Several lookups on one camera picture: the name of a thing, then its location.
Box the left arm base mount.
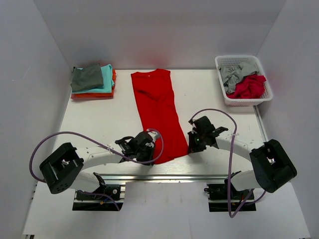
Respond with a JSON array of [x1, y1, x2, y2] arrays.
[[72, 172, 123, 212]]

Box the grey t-shirt in basket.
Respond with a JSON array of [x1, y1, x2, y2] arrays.
[[219, 62, 259, 94]]

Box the red t-shirt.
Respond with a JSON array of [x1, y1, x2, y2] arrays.
[[131, 69, 188, 164]]

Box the folded teal t-shirt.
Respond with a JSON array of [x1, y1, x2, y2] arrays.
[[72, 64, 115, 94]]

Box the magenta t-shirt in basket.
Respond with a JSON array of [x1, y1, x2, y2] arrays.
[[226, 74, 266, 99]]

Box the white plastic basket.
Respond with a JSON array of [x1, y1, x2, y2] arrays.
[[215, 55, 273, 107]]

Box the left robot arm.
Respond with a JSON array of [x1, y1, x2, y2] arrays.
[[39, 129, 163, 199]]

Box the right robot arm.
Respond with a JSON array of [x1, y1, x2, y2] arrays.
[[188, 116, 297, 199]]

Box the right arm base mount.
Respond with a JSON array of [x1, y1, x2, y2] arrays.
[[204, 179, 256, 213]]

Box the folded dark grey t-shirt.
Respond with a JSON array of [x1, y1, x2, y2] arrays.
[[71, 63, 104, 92]]

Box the folded orange t-shirt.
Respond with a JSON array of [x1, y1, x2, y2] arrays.
[[79, 69, 116, 100]]

